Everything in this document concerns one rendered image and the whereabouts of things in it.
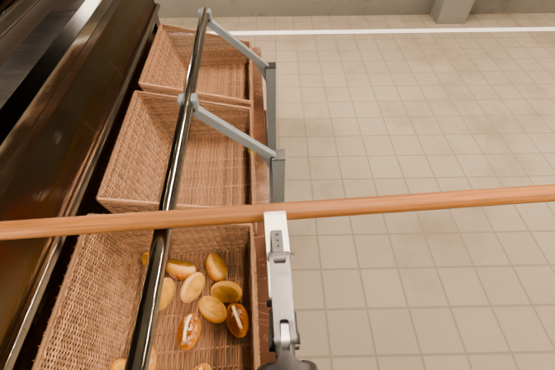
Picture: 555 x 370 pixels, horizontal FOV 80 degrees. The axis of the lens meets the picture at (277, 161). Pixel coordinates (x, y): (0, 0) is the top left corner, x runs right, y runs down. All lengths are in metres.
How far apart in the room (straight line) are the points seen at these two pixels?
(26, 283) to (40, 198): 0.20
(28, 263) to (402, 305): 1.52
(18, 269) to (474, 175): 2.33
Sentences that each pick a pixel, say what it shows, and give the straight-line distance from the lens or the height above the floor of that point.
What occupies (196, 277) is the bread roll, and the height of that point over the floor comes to 0.65.
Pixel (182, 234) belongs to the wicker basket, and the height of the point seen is 0.70.
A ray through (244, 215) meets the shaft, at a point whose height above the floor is 1.20.
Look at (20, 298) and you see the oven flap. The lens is 0.92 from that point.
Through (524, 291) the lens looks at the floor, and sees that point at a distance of 2.16.
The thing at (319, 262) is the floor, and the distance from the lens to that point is 1.85.
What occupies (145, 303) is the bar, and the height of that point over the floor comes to 1.17.
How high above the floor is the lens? 1.66
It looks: 48 degrees down
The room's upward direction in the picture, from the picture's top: straight up
